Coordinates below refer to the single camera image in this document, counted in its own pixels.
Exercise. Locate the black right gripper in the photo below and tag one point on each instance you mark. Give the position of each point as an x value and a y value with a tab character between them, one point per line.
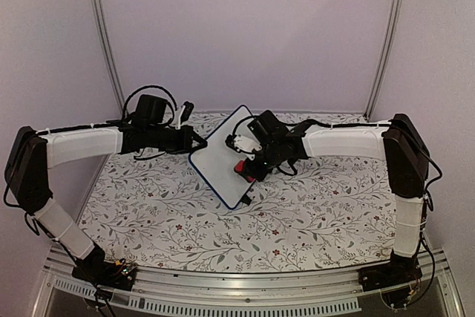
249	171

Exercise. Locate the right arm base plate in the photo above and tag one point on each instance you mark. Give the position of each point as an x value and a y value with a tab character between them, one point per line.
398	270

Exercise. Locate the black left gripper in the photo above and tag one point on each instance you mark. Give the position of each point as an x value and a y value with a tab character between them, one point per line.
185	146

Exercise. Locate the black whiteboard stand foot left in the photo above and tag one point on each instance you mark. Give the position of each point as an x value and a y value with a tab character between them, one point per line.
246	200

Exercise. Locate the red whiteboard eraser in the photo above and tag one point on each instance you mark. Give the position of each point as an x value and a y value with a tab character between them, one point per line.
242	169

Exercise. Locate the blue-framed whiteboard with writing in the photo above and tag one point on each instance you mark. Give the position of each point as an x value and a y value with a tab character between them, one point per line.
215	163

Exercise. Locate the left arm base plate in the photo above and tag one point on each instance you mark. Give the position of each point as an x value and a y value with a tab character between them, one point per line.
119	275

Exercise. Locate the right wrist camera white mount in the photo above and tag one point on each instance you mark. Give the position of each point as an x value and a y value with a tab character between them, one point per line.
243	145

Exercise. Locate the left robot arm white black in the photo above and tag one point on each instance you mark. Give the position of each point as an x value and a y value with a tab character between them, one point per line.
41	161

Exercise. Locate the left aluminium frame post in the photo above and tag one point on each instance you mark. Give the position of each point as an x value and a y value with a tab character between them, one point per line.
107	52

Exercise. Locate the aluminium front rail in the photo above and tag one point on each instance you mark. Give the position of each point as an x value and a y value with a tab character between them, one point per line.
166	292

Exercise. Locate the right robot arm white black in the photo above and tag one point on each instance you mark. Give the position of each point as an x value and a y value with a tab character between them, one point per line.
396	142

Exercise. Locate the right aluminium frame post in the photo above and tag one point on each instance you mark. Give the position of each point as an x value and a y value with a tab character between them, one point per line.
384	56

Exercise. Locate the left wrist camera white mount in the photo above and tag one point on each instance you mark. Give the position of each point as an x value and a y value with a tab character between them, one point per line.
182	114

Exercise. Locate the aluminium frame post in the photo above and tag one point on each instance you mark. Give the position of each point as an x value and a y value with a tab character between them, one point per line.
107	52
384	56

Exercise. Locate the floral patterned table mat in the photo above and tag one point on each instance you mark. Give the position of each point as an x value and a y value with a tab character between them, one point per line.
335	212

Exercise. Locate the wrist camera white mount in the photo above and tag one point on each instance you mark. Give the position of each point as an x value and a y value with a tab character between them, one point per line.
182	114
243	145

